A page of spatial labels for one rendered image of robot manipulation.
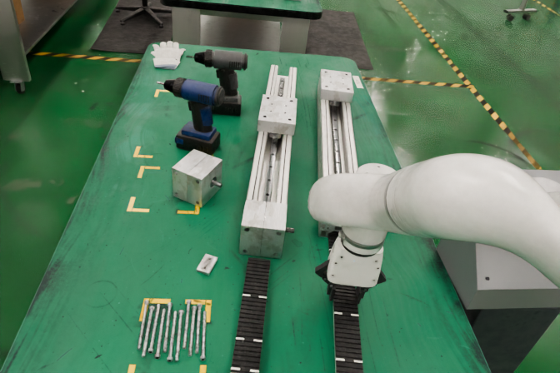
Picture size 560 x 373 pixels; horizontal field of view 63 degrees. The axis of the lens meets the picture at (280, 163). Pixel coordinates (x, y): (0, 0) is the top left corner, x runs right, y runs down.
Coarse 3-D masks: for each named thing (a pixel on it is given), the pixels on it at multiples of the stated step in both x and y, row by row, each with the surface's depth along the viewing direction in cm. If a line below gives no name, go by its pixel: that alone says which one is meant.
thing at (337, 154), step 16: (320, 112) 153; (336, 112) 156; (320, 128) 146; (336, 128) 147; (352, 128) 143; (320, 144) 139; (336, 144) 140; (352, 144) 136; (320, 160) 133; (336, 160) 133; (352, 160) 129; (320, 176) 128; (320, 224) 114
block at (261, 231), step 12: (252, 204) 108; (264, 204) 108; (276, 204) 109; (252, 216) 105; (264, 216) 105; (276, 216) 105; (252, 228) 102; (264, 228) 102; (276, 228) 102; (288, 228) 109; (240, 240) 105; (252, 240) 105; (264, 240) 104; (276, 240) 104; (240, 252) 107; (252, 252) 107; (264, 252) 107; (276, 252) 107
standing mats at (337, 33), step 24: (120, 0) 462; (120, 24) 411; (144, 24) 417; (168, 24) 423; (312, 24) 466; (336, 24) 473; (96, 48) 364; (120, 48) 369; (144, 48) 375; (312, 48) 414; (336, 48) 420; (360, 48) 426
